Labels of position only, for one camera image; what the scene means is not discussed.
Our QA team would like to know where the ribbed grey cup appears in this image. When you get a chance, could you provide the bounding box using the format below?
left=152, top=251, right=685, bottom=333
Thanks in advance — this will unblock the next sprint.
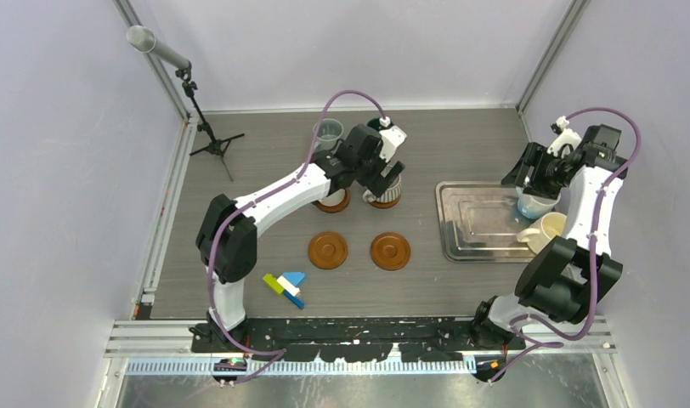
left=362, top=176, right=402, bottom=208

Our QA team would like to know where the wooden coaster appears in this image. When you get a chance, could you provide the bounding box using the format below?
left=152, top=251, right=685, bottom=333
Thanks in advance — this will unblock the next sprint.
left=308, top=231, right=348, bottom=269
left=370, top=196, right=401, bottom=209
left=312, top=189, right=351, bottom=213
left=370, top=232, right=411, bottom=271

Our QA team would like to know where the dark teal mug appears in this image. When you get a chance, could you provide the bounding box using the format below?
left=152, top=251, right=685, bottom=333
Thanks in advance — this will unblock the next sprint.
left=366, top=117, right=382, bottom=130

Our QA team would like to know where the ribbed clear glass cup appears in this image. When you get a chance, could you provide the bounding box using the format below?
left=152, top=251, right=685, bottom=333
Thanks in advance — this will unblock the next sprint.
left=317, top=189, right=348, bottom=207

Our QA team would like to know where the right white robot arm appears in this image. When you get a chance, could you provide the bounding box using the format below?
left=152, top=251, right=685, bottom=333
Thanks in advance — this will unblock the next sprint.
left=469, top=124, right=627, bottom=349

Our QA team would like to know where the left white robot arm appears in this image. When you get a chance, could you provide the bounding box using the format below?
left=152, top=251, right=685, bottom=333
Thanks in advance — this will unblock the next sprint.
left=195, top=119, right=406, bottom=352

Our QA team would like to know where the white mug blue outside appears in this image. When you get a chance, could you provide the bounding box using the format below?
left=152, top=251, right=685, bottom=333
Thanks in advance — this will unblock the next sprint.
left=516, top=187, right=561, bottom=220

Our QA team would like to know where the cream mug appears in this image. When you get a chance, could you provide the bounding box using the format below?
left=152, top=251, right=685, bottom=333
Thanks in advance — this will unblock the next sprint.
left=516, top=212, right=567, bottom=254

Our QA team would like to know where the metal tray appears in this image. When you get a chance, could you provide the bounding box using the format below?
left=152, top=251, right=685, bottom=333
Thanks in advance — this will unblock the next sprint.
left=435, top=181, right=534, bottom=264

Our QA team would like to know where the black microphone tripod stand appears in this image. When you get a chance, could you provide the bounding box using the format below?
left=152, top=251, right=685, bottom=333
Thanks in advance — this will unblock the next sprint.
left=175, top=67, right=246, bottom=182

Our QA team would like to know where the coloured toy brick stack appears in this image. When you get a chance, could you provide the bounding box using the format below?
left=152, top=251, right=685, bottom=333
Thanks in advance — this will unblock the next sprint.
left=263, top=271, right=306, bottom=310

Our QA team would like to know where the grey microphone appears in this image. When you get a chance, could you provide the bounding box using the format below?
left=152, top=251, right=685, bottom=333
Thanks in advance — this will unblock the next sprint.
left=126, top=25, right=191, bottom=70

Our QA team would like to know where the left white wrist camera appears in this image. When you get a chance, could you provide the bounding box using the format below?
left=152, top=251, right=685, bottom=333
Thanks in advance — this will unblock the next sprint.
left=376, top=116, right=407, bottom=163

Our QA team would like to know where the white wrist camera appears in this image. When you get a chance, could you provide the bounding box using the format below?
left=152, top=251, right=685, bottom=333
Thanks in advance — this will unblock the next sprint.
left=376, top=116, right=407, bottom=163
left=546, top=116, right=582, bottom=158

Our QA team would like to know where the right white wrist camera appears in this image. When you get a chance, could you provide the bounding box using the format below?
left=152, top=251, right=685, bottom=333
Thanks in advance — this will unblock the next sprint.
left=546, top=116, right=582, bottom=158

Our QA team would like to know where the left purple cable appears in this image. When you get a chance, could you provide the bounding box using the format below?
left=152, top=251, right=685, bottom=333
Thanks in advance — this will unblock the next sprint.
left=206, top=89, right=389, bottom=386

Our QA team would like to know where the purple cable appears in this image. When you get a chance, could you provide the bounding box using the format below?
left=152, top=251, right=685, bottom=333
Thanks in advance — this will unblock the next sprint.
left=206, top=89, right=389, bottom=386
left=489, top=106, right=643, bottom=386

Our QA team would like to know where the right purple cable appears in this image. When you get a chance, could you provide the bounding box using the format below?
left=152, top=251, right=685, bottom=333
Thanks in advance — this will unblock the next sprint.
left=489, top=106, right=643, bottom=386

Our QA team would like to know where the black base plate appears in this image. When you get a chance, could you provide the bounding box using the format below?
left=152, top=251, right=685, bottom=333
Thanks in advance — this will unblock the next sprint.
left=189, top=317, right=528, bottom=364

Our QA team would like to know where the aluminium frame rail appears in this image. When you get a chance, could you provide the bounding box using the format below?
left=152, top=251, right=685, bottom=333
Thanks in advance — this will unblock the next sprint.
left=105, top=317, right=616, bottom=382

